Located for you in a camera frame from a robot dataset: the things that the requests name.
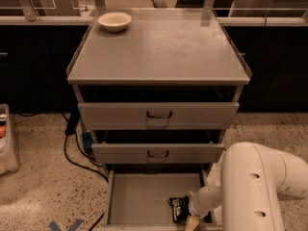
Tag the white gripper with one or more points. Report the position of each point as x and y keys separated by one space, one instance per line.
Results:
x=196 y=207

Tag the dark blue chip bag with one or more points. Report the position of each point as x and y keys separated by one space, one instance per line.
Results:
x=179 y=208

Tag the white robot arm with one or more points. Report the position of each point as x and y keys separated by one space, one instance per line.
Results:
x=253 y=179

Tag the grey bottom drawer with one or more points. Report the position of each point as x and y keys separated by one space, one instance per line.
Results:
x=138 y=201

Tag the grey drawer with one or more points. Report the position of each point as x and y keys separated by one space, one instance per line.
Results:
x=138 y=201
x=156 y=116
x=136 y=153

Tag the grey middle drawer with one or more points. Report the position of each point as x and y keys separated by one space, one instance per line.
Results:
x=136 y=153

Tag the grey drawer cabinet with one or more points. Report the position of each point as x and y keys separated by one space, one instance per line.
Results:
x=165 y=55

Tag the grey top drawer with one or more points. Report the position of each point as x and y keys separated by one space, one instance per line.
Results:
x=156 y=116

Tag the blue power box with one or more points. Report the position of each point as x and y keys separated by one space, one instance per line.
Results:
x=87 y=141

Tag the black power adapter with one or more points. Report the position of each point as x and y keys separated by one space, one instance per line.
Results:
x=72 y=122

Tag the clear plastic bin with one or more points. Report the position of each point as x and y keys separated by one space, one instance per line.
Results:
x=9 y=161

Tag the white bowl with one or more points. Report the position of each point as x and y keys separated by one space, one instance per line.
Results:
x=114 y=22

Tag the black middle drawer handle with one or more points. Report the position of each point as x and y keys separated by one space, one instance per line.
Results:
x=157 y=155

